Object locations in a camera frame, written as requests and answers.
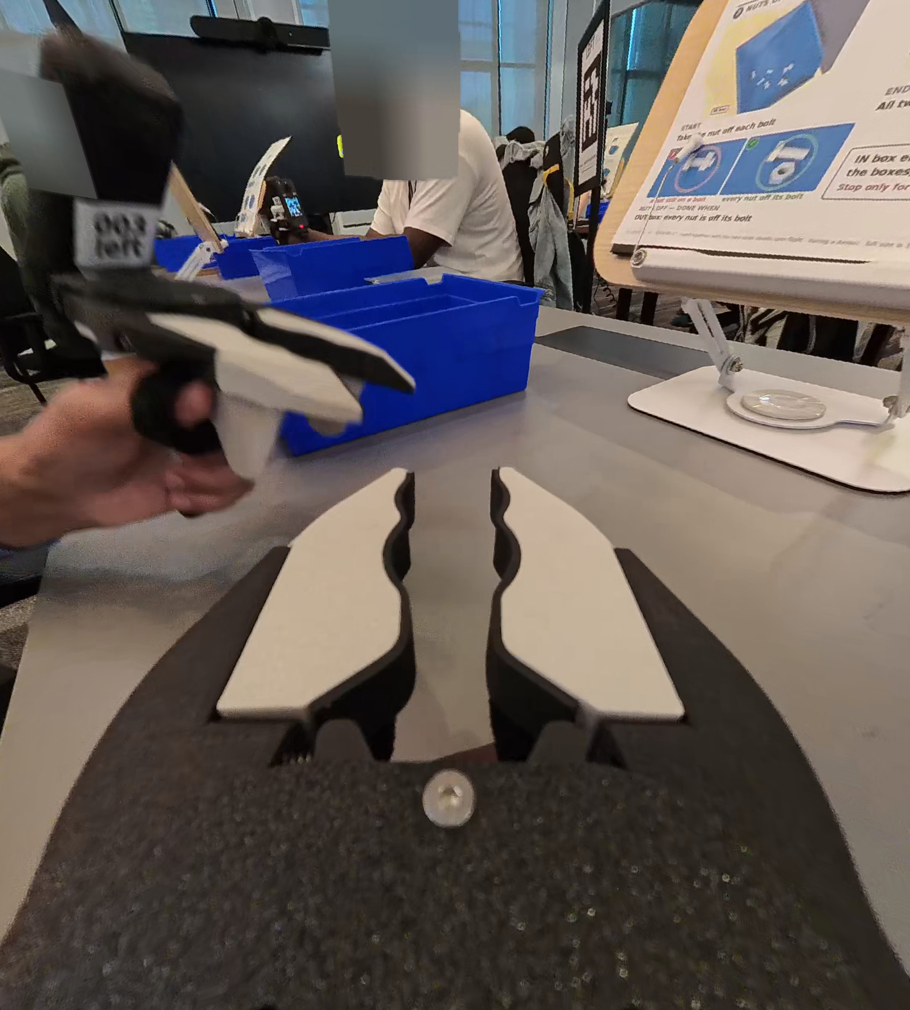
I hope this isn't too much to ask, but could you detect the black jacket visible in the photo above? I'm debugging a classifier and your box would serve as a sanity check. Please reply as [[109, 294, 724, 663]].
[[497, 126, 568, 238]]

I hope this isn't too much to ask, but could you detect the black display screen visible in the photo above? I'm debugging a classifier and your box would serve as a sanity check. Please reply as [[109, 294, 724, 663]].
[[122, 30, 341, 224]]

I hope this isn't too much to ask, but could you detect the instruction sheet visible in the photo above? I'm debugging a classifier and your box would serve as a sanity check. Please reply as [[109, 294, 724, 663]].
[[611, 0, 910, 273]]

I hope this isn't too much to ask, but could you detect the small wooden document stand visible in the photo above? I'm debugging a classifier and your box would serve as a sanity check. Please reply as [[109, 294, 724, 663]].
[[601, 120, 641, 198], [165, 164, 229, 279], [238, 136, 292, 238]]

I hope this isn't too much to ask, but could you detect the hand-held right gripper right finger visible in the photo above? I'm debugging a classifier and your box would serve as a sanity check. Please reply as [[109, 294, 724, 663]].
[[488, 467, 686, 762]]

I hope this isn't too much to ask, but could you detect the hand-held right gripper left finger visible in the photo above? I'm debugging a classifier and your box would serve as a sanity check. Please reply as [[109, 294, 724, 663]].
[[217, 467, 418, 765]]

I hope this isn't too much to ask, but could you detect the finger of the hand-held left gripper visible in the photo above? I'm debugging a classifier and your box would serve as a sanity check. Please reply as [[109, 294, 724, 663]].
[[254, 306, 418, 396], [146, 312, 367, 437]]

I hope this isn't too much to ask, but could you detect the person's left hand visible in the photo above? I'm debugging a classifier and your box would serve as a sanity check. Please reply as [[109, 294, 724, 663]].
[[0, 357, 257, 553]]

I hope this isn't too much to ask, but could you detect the blue plastic bin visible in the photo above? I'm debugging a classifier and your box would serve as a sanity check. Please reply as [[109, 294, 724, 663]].
[[251, 234, 417, 302], [214, 235, 278, 280], [268, 274, 545, 459], [154, 234, 223, 275]]

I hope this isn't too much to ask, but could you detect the wooden white document stand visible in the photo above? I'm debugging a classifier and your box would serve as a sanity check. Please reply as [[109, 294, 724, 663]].
[[593, 0, 910, 494]]

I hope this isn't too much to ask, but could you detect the black framed marker poster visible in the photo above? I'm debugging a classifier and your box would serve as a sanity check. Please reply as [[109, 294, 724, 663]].
[[573, 0, 614, 198]]

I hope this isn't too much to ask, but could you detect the black video bar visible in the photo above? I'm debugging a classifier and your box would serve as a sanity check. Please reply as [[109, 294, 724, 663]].
[[189, 14, 328, 55]]

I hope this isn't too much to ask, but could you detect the black white striped cloth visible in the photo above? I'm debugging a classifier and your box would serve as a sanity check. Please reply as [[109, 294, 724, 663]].
[[727, 304, 909, 356]]

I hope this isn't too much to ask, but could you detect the denim jacket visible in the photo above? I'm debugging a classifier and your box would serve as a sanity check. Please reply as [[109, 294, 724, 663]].
[[528, 185, 576, 310]]

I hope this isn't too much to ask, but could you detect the grey desk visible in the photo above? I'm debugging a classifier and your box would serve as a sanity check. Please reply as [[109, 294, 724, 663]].
[[0, 304, 910, 1010]]

